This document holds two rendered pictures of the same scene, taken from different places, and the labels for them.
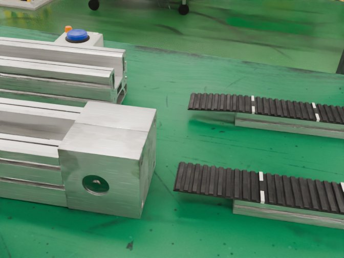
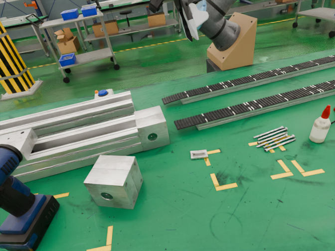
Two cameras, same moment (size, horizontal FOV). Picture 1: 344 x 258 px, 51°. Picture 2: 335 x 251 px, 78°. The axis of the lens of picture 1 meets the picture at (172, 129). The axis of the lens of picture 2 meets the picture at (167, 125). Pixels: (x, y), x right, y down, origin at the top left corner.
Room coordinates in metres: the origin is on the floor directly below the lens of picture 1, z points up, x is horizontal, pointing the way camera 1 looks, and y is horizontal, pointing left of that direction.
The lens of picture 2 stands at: (-0.21, 0.16, 1.24)
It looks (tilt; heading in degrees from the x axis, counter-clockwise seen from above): 36 degrees down; 346
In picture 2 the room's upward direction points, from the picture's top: 10 degrees counter-clockwise
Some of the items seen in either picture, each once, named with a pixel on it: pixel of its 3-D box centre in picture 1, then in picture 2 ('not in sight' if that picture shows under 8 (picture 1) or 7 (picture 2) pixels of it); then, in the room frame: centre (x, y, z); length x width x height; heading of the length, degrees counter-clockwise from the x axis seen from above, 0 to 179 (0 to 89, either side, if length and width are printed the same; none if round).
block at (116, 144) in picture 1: (115, 151); (151, 125); (0.35, 0.07, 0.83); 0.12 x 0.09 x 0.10; 173
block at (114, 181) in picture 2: not in sight; (117, 177); (0.18, 0.21, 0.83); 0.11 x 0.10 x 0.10; 149
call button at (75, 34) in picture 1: (77, 36); (102, 93); (0.68, 0.20, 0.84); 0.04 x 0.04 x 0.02
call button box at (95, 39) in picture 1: (77, 54); (105, 100); (0.67, 0.20, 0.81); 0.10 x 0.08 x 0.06; 173
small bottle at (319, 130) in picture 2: not in sight; (322, 123); (0.09, -0.36, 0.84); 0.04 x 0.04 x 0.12
